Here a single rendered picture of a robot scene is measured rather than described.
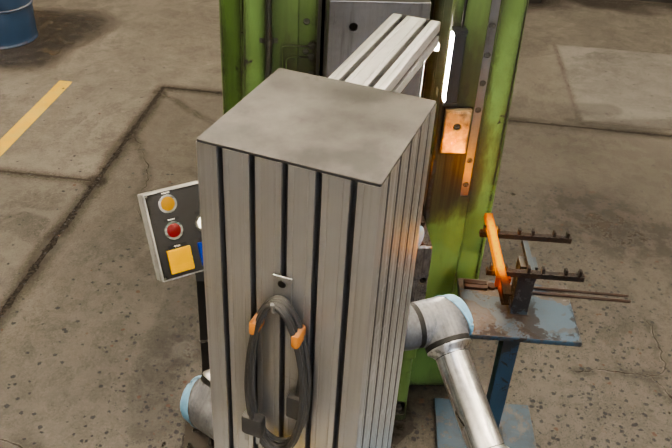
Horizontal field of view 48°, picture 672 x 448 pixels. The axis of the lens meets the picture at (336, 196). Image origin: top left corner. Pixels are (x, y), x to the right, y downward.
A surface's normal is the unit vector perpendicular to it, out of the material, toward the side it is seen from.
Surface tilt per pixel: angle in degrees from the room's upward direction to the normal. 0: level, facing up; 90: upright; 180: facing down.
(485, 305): 0
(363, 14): 90
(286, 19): 90
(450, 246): 90
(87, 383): 0
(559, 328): 0
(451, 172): 90
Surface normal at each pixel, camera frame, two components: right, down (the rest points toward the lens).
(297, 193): -0.36, 0.50
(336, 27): 0.07, 0.55
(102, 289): 0.05, -0.84
